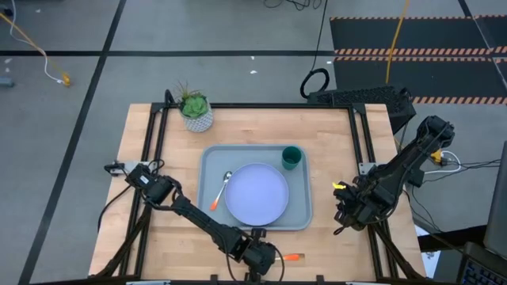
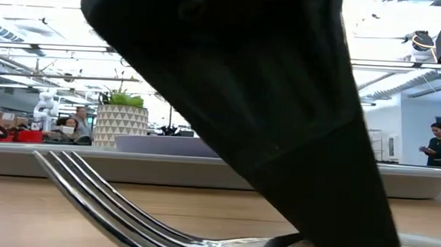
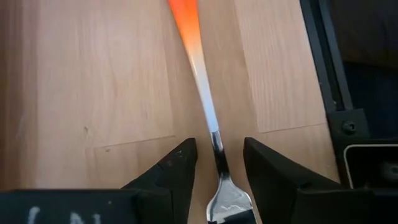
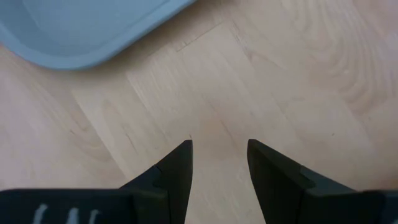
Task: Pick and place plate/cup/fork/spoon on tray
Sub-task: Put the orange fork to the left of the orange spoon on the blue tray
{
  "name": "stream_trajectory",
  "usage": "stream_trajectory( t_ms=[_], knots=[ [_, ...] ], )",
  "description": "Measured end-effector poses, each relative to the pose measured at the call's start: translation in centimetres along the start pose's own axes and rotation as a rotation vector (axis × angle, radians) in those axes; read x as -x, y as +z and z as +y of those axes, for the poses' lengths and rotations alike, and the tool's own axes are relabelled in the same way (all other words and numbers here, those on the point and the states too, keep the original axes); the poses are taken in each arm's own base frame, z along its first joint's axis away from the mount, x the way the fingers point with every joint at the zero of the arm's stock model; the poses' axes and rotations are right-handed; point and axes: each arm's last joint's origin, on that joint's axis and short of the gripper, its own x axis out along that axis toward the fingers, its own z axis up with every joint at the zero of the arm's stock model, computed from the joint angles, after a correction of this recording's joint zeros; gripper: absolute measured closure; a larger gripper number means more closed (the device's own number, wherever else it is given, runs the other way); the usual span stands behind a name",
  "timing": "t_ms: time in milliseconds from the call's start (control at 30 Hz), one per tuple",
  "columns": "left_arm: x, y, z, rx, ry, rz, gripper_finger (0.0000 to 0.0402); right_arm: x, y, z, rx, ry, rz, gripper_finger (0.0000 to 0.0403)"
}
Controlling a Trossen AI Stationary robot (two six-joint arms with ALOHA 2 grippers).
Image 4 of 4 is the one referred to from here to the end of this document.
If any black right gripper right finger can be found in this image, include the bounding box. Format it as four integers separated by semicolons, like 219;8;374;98
247;138;398;224

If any grey plastic tray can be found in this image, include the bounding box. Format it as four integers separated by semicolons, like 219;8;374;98
0;0;197;71

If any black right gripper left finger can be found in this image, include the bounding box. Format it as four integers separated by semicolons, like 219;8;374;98
0;139;194;224

